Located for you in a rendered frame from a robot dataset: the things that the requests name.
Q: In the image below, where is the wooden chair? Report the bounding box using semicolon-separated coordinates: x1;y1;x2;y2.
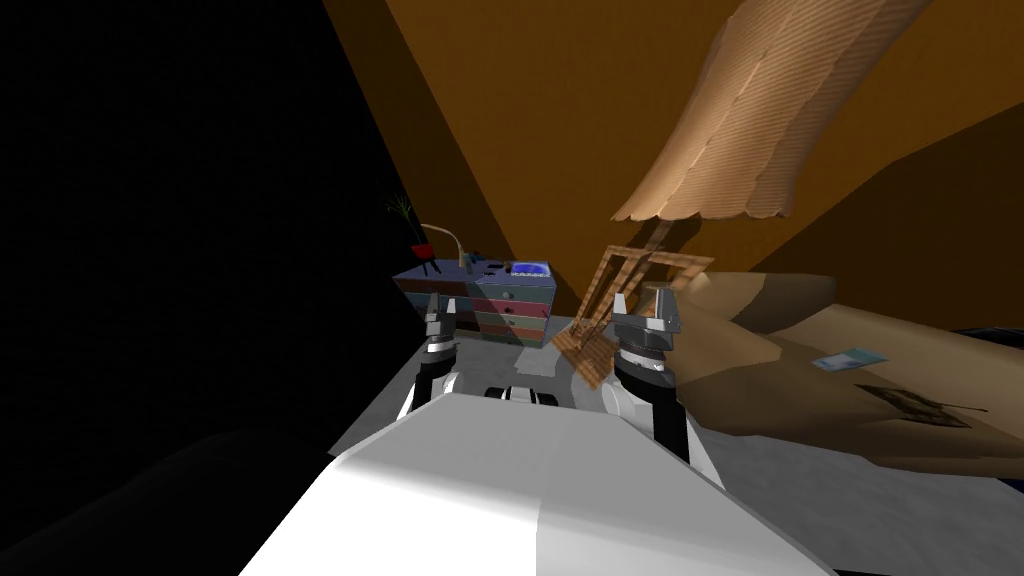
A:
551;219;715;391

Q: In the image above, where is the beige curtain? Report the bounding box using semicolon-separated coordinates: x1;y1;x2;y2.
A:
611;0;935;225

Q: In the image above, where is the tan bed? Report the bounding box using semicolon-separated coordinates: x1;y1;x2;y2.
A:
670;271;1024;482

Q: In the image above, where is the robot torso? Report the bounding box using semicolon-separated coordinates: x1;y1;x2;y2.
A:
238;384;841;576

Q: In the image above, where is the multicoloured chest of drawers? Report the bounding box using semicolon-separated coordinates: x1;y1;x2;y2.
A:
387;194;559;350

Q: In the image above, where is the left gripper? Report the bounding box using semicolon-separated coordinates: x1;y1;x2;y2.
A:
423;291;458;345

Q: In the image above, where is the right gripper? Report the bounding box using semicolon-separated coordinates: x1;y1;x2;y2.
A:
611;287;684;353

